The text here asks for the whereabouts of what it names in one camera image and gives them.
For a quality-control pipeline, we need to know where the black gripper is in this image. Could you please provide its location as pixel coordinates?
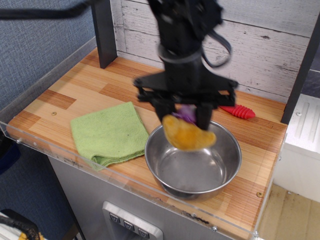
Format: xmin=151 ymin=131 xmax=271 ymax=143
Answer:
xmin=133 ymin=57 xmax=238 ymax=130

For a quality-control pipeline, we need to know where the orange plush taco toy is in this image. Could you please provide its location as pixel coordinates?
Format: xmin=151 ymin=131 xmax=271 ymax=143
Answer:
xmin=161 ymin=104 xmax=217 ymax=151

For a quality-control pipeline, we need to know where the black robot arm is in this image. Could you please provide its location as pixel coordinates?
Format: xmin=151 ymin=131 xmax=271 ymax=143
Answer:
xmin=133 ymin=0 xmax=238 ymax=130

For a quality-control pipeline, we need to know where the steel bowl pan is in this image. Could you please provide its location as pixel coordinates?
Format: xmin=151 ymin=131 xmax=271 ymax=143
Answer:
xmin=145 ymin=121 xmax=242 ymax=201

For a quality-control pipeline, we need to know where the green folded cloth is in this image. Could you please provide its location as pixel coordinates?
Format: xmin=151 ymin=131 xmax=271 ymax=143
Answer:
xmin=70 ymin=102 xmax=149 ymax=171

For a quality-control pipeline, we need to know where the white ribbed side appliance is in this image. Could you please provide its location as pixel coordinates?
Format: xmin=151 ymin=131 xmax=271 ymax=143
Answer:
xmin=273 ymin=94 xmax=320 ymax=202

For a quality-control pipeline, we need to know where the silver control panel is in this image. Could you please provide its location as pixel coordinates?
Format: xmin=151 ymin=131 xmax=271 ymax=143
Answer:
xmin=102 ymin=201 xmax=164 ymax=240

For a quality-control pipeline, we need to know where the clear acrylic front guard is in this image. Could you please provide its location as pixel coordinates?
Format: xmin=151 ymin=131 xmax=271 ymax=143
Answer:
xmin=0 ymin=117 xmax=287 ymax=240

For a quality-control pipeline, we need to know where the yellow object bottom left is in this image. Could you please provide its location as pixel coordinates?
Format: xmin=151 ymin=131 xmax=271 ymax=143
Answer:
xmin=18 ymin=232 xmax=45 ymax=240

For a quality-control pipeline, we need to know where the red handled metal fork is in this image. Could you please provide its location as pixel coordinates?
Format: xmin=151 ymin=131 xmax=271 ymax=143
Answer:
xmin=220 ymin=104 xmax=256 ymax=119

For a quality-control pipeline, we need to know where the dark right frame post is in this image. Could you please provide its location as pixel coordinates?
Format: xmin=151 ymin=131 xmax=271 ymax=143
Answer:
xmin=280 ymin=15 xmax=320 ymax=125

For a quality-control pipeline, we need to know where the dark frame post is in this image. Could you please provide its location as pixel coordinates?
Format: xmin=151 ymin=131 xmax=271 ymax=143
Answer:
xmin=91 ymin=0 xmax=118 ymax=69
xmin=280 ymin=15 xmax=320 ymax=125

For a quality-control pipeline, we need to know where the dark left frame post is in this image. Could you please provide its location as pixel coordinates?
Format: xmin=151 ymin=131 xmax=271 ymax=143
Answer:
xmin=91 ymin=0 xmax=118 ymax=69

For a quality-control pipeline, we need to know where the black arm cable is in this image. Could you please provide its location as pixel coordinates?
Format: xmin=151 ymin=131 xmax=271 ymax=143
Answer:
xmin=0 ymin=0 xmax=98 ymax=21

